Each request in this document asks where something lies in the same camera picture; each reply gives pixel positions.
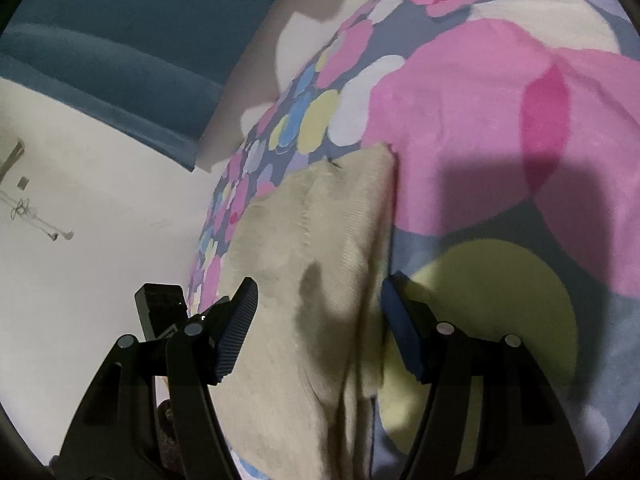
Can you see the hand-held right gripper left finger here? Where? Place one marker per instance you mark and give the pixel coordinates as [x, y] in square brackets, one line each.
[237, 332]

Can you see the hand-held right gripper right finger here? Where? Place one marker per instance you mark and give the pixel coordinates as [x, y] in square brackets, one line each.
[400, 332]

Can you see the beige small garment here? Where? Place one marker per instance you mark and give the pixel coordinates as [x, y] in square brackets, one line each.
[320, 270]

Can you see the floral dotted bedsheet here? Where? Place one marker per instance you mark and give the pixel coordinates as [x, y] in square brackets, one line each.
[475, 135]

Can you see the blue curtain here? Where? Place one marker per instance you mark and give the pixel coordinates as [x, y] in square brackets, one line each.
[125, 50]

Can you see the white headboard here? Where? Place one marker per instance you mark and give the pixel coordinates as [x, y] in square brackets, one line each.
[260, 60]

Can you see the small grey wall plate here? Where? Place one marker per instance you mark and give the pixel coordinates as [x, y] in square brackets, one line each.
[23, 182]

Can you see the wooden wall strip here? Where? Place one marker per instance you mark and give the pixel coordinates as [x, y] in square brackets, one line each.
[12, 157]

